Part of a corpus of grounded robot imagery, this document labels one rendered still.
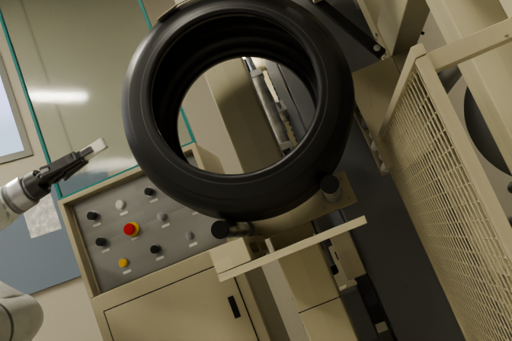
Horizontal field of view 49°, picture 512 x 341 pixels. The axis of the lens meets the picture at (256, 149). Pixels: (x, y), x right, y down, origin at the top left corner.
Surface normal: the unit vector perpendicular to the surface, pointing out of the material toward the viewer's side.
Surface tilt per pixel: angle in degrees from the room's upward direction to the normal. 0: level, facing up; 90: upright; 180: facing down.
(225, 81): 90
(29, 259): 90
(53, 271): 90
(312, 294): 90
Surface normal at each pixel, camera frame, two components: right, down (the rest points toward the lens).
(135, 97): -0.27, -0.19
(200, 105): 0.30, -0.31
